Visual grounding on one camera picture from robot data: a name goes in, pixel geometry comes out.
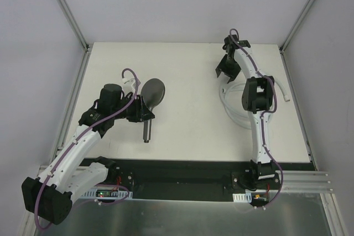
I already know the right aluminium frame post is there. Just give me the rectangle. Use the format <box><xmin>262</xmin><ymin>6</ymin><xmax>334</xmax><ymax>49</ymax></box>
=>
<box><xmin>279</xmin><ymin>0</ymin><xmax>317</xmax><ymax>54</ymax></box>

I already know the aluminium frame post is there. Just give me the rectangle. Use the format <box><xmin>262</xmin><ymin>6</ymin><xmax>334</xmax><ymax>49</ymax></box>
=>
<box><xmin>56</xmin><ymin>0</ymin><xmax>90</xmax><ymax>51</ymax></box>
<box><xmin>279</xmin><ymin>0</ymin><xmax>317</xmax><ymax>54</ymax></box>

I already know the left aluminium frame post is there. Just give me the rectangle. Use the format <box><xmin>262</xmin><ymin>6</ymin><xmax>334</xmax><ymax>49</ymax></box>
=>
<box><xmin>56</xmin><ymin>0</ymin><xmax>90</xmax><ymax>51</ymax></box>

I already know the right white cable duct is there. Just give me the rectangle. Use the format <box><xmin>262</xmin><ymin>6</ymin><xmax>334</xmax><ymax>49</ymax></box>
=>
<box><xmin>232</xmin><ymin>192</ymin><xmax>252</xmax><ymax>203</ymax></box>

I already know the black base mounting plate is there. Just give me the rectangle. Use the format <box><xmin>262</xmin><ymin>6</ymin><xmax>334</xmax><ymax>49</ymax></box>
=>
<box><xmin>105</xmin><ymin>159</ymin><xmax>280</xmax><ymax>202</ymax></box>

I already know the left white cable duct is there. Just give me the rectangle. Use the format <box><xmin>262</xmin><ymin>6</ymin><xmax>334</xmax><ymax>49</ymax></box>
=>
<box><xmin>80</xmin><ymin>188</ymin><xmax>133</xmax><ymax>200</ymax></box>

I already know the white shower hose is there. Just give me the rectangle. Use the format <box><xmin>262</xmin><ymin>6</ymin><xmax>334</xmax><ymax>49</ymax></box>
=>
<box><xmin>218</xmin><ymin>77</ymin><xmax>291</xmax><ymax>130</ymax></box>

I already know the white cable duct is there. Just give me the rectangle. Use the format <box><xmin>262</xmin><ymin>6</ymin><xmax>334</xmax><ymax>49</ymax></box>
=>
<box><xmin>232</xmin><ymin>192</ymin><xmax>252</xmax><ymax>203</ymax></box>
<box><xmin>80</xmin><ymin>188</ymin><xmax>133</xmax><ymax>200</ymax></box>

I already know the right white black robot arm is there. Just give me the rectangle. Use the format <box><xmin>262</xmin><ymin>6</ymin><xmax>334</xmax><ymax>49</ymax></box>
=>
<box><xmin>215</xmin><ymin>33</ymin><xmax>278</xmax><ymax>191</ymax></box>

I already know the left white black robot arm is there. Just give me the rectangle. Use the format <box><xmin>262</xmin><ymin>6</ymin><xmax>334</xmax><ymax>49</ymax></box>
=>
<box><xmin>22</xmin><ymin>78</ymin><xmax>165</xmax><ymax>229</ymax></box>

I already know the grey shower head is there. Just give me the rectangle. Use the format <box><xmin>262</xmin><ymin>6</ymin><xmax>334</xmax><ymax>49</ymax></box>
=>
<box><xmin>140</xmin><ymin>78</ymin><xmax>165</xmax><ymax>143</ymax></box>

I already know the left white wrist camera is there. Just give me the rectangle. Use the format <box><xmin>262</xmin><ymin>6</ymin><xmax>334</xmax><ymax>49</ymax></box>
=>
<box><xmin>122</xmin><ymin>77</ymin><xmax>136</xmax><ymax>94</ymax></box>

